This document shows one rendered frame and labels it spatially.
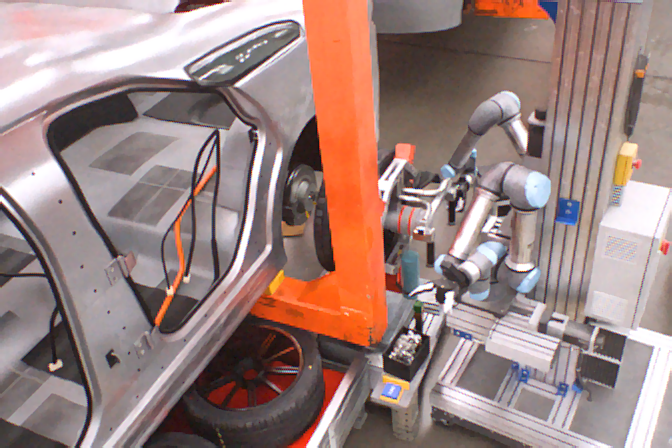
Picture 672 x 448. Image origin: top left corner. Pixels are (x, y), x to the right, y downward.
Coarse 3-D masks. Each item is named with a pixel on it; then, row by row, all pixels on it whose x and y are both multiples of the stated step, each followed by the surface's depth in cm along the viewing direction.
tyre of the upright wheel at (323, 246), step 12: (384, 156) 306; (384, 168) 309; (324, 180) 301; (324, 192) 300; (324, 204) 299; (324, 216) 299; (324, 228) 300; (324, 240) 303; (396, 240) 347; (324, 252) 307; (324, 264) 315
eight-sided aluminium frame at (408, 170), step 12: (396, 168) 310; (408, 168) 315; (384, 180) 298; (396, 180) 302; (408, 180) 333; (384, 192) 297; (408, 204) 341; (384, 216) 296; (408, 240) 340; (396, 252) 337; (384, 264) 307; (396, 264) 327
